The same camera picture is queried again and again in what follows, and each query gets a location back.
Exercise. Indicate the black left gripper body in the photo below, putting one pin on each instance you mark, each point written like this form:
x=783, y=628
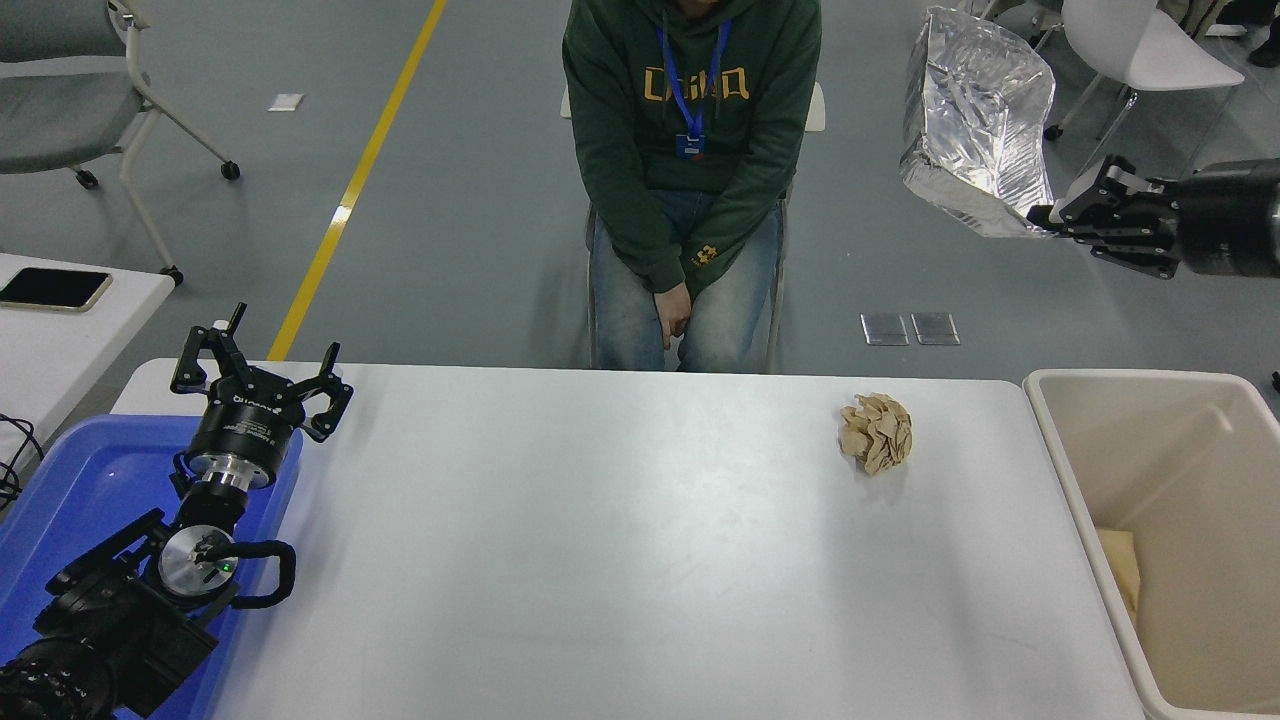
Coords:
x=245, y=430

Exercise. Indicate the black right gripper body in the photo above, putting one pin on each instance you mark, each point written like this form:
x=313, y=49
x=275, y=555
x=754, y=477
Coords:
x=1230, y=220

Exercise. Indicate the silver foil tray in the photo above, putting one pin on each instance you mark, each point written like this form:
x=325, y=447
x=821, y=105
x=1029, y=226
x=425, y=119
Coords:
x=975, y=110

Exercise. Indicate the tan paper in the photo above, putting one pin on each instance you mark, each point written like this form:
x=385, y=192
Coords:
x=877, y=435

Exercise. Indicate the person's right hand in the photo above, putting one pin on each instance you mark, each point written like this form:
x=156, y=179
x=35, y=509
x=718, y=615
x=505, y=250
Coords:
x=676, y=310

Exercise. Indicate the white side table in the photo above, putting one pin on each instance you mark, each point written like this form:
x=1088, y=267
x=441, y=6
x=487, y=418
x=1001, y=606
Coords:
x=60, y=360

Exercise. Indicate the white shell chair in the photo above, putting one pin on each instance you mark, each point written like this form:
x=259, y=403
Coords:
x=1150, y=50

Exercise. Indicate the black smartphone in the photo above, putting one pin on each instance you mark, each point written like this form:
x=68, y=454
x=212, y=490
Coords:
x=55, y=288

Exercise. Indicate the blue plastic tray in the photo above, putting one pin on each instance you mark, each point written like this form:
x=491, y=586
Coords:
x=90, y=480

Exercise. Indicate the person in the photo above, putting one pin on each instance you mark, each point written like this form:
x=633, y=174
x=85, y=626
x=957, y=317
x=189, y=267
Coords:
x=620, y=150
x=1268, y=44

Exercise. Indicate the large pale plastic bin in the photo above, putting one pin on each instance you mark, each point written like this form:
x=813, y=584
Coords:
x=1180, y=440

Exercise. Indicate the silver floor plate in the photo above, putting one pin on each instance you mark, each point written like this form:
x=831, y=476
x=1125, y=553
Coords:
x=936, y=329
x=885, y=329

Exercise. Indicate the white floor patch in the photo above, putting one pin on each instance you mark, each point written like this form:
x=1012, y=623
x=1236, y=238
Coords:
x=286, y=102

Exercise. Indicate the grey office chair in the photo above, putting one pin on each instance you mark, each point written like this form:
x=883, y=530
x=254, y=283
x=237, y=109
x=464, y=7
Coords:
x=50, y=120

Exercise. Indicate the white metal-framed chair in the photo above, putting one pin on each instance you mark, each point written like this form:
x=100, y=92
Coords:
x=817, y=105

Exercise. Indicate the pale tan flat piece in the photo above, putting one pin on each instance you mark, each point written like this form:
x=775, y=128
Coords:
x=1120, y=575

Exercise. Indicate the wheeled chair frame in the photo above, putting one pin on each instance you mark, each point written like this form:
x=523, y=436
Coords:
x=1056, y=132

